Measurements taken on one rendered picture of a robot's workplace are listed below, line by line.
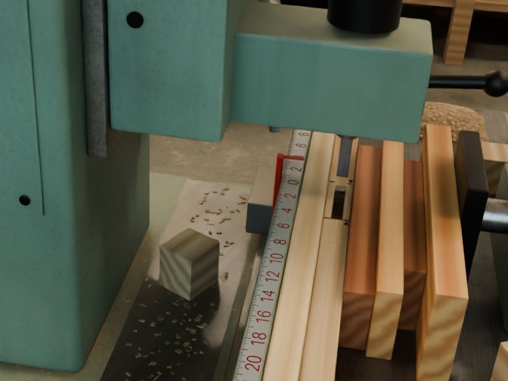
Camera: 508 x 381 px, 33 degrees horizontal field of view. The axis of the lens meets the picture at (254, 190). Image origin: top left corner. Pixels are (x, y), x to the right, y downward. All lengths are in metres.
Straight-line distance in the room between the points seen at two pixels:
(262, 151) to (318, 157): 2.00
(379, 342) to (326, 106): 0.17
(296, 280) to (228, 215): 0.34
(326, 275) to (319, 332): 0.06
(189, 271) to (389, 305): 0.25
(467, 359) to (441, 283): 0.08
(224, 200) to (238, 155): 1.75
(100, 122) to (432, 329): 0.26
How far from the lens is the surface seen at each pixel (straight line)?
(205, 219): 0.88
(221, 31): 0.56
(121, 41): 0.58
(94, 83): 0.59
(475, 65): 3.55
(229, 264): 0.81
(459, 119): 0.87
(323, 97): 0.61
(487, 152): 0.78
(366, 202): 0.65
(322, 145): 0.71
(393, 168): 0.68
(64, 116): 0.57
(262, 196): 0.82
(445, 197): 0.62
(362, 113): 0.61
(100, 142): 0.61
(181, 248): 0.76
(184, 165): 2.58
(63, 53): 0.55
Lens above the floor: 1.28
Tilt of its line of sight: 31 degrees down
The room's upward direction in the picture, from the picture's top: 4 degrees clockwise
